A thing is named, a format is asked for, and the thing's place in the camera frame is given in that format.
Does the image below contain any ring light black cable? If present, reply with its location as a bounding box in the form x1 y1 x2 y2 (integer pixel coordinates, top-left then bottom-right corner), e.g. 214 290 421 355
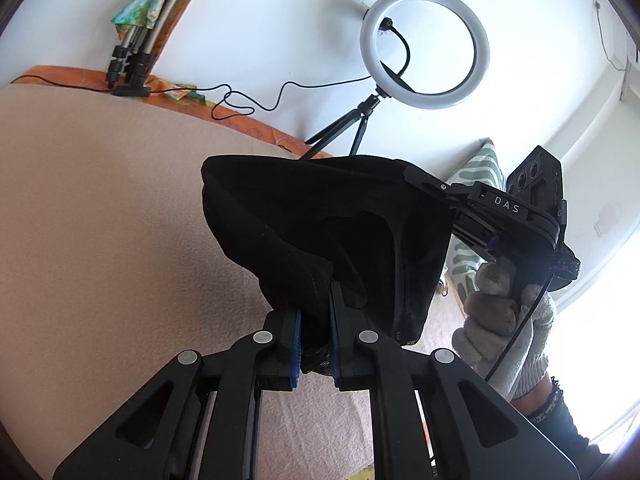
8 16 417 123

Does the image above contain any black t-shirt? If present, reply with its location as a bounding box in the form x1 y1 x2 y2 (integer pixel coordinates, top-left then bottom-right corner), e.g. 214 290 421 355
201 155 452 372

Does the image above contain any green striped white pillow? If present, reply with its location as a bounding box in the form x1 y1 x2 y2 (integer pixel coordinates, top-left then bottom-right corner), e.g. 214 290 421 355
439 138 509 311

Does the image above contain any folded silver tripod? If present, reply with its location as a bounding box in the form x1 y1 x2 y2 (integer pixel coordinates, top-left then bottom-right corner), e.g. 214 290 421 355
105 0 178 98

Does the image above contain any colourful scarf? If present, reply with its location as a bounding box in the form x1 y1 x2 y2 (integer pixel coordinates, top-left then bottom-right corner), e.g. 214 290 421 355
111 0 166 39

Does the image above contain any black mini tripod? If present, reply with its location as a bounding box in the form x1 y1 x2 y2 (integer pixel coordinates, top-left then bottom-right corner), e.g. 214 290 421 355
300 87 390 160

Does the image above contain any black phone on gripper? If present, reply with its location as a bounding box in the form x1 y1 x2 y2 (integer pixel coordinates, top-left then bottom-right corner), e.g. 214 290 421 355
506 145 566 220

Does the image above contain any white ring light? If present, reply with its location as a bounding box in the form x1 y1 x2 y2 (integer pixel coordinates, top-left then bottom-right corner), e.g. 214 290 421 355
359 0 490 110

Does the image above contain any right hand grey glove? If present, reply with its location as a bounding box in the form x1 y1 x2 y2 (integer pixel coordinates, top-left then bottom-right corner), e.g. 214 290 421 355
452 263 556 401

